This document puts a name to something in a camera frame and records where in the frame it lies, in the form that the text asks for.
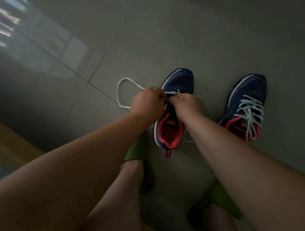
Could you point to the white shoelace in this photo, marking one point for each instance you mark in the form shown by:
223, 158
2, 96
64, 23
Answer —
250, 114
118, 95

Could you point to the person's right hand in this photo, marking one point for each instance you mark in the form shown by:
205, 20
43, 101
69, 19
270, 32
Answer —
188, 107

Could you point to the person's right leg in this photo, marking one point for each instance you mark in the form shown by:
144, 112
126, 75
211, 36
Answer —
219, 219

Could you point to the person's left forearm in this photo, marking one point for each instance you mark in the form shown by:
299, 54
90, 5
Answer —
59, 180

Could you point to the green foam slipper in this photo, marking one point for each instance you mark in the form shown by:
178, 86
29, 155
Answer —
221, 197
138, 147

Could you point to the blue knit sneaker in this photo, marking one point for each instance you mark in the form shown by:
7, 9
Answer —
181, 78
247, 88

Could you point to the person's left hand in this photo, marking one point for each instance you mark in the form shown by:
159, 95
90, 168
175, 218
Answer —
147, 103

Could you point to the person's leg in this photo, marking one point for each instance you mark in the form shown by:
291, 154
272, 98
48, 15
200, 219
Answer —
119, 202
219, 219

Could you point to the person's left leg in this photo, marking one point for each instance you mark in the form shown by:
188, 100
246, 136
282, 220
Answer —
119, 202

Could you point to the person's right forearm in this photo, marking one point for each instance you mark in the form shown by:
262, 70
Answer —
255, 180

